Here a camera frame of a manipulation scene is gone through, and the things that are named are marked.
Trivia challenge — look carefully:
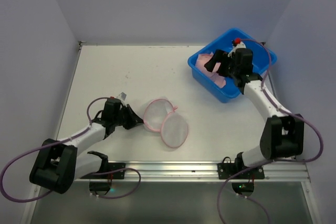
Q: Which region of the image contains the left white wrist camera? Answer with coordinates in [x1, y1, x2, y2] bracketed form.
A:
[117, 92, 127, 104]

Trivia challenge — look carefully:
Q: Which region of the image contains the pink bra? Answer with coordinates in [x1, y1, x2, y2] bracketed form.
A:
[195, 52, 226, 88]

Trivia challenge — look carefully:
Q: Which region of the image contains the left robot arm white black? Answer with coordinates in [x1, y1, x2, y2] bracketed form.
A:
[29, 97, 143, 194]

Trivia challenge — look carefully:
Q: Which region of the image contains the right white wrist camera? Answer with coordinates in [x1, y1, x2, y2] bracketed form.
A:
[228, 42, 246, 58]

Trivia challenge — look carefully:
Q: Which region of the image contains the blue plastic tub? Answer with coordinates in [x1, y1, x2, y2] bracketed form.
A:
[187, 28, 277, 103]

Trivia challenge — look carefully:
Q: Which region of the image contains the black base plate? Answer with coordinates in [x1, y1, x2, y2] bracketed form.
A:
[217, 156, 265, 180]
[81, 162, 126, 180]

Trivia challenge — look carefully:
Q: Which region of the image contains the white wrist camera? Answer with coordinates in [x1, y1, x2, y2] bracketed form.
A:
[228, 42, 246, 58]
[117, 92, 127, 104]

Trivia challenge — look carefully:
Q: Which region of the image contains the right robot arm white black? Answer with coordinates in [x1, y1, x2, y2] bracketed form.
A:
[204, 48, 304, 176]

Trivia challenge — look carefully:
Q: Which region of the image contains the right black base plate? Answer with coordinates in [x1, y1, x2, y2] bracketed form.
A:
[217, 156, 265, 180]

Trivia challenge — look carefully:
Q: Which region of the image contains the white mesh laundry bag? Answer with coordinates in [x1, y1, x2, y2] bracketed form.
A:
[142, 97, 189, 149]

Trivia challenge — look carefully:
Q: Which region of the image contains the aluminium mounting rail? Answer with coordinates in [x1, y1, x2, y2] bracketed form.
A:
[35, 160, 310, 183]

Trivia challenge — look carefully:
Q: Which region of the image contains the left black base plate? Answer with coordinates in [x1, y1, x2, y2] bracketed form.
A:
[81, 162, 126, 180]

